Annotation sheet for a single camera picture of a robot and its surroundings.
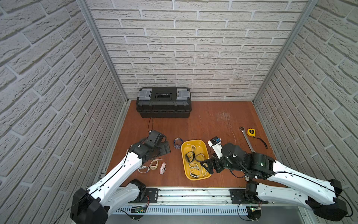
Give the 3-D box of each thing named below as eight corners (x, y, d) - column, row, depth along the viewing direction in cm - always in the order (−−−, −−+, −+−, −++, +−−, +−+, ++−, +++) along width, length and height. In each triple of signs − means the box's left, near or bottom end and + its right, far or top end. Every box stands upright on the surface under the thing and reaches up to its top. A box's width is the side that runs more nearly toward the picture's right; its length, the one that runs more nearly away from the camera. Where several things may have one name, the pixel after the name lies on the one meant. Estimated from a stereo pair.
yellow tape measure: (249, 138, 98) (250, 137, 96) (246, 130, 103) (247, 128, 101) (256, 138, 98) (258, 137, 96) (253, 130, 103) (255, 128, 101)
